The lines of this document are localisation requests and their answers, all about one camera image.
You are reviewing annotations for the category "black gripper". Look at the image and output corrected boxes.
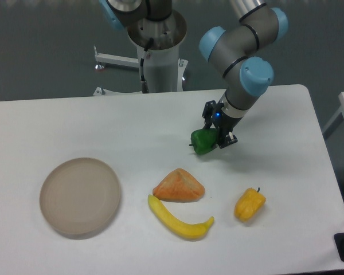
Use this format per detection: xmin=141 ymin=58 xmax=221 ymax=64
xmin=202 ymin=100 xmax=244 ymax=149

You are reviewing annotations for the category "green bell pepper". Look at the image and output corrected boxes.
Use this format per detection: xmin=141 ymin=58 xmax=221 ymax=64
xmin=189 ymin=128 xmax=217 ymax=155

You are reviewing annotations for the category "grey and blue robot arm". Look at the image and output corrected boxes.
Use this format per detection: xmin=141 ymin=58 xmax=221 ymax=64
xmin=100 ymin=1 xmax=288 ymax=155

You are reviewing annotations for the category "yellow orange bell pepper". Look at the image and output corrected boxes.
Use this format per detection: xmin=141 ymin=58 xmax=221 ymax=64
xmin=233 ymin=187 xmax=266 ymax=222

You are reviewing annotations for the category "orange triangular bread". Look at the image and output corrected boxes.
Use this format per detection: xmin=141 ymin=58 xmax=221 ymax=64
xmin=153 ymin=168 xmax=205 ymax=202

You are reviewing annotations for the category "yellow banana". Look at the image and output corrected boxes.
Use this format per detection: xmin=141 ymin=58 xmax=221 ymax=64
xmin=147 ymin=194 xmax=215 ymax=240

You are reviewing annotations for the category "beige round plate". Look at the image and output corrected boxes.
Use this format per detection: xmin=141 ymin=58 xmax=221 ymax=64
xmin=39 ymin=158 xmax=121 ymax=239

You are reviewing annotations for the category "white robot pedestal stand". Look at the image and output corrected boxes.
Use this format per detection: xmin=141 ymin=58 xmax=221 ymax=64
xmin=94 ymin=10 xmax=188 ymax=93

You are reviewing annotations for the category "black cable on pedestal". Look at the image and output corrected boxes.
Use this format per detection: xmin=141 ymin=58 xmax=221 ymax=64
xmin=139 ymin=37 xmax=154 ymax=94

